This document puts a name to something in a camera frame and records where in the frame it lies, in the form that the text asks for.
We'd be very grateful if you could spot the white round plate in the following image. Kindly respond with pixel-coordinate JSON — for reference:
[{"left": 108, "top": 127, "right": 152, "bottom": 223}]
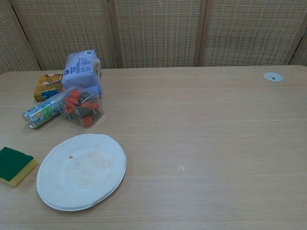
[{"left": 36, "top": 134, "right": 127, "bottom": 212}]

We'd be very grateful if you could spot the green and yellow sponge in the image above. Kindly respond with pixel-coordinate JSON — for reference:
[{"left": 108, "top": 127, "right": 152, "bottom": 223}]
[{"left": 0, "top": 147, "right": 39, "bottom": 188}]

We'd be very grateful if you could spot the woven rattan folding screen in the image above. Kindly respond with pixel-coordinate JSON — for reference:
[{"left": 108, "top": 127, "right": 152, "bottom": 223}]
[{"left": 0, "top": 0, "right": 307, "bottom": 75}]

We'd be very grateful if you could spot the blue plastic-wrapped tissue pack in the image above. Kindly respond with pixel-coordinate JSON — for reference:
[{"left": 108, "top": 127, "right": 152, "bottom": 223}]
[{"left": 61, "top": 49, "right": 103, "bottom": 96}]

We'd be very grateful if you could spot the yellow snack packet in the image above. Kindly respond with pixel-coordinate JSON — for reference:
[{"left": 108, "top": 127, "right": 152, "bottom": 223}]
[{"left": 33, "top": 73, "right": 64, "bottom": 103}]

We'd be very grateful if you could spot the printed cylindrical roll in plastic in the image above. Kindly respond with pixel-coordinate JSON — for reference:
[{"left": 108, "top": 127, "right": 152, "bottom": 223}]
[{"left": 23, "top": 91, "right": 70, "bottom": 130}]

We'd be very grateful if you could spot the round grey cable grommet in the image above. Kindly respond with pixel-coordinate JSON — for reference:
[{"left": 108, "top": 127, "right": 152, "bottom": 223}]
[{"left": 263, "top": 71, "right": 284, "bottom": 82}]

